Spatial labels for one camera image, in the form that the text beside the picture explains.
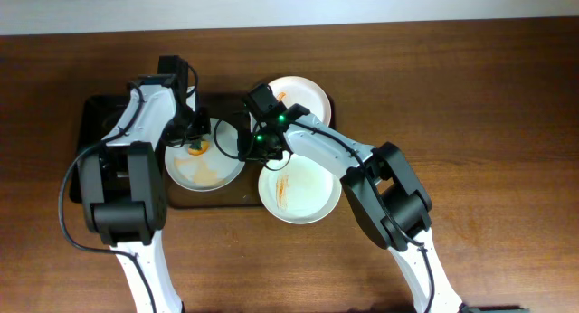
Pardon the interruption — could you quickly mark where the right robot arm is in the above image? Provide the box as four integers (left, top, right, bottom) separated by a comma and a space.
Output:
238, 84, 467, 313

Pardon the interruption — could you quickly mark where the green and yellow sponge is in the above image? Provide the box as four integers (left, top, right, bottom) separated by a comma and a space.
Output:
187, 138, 210, 156

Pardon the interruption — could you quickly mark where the white plate top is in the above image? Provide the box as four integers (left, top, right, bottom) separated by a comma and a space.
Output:
257, 76, 332, 126

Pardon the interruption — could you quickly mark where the brown plastic tray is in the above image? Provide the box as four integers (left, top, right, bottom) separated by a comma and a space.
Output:
161, 90, 339, 210

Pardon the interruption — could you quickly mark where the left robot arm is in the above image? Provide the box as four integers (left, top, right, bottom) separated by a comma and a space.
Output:
67, 55, 211, 312

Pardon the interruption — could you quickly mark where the white plate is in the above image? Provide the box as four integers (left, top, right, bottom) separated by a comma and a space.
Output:
257, 76, 332, 126
258, 153, 342, 224

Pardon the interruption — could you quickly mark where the black plastic tray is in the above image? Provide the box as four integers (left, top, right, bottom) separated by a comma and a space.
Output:
69, 93, 166, 204

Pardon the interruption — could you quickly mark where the white plate bottom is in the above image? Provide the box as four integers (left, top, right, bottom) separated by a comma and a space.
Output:
258, 153, 342, 224

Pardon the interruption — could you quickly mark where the grey-white plate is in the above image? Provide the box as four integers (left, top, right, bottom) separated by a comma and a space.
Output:
165, 131, 244, 192

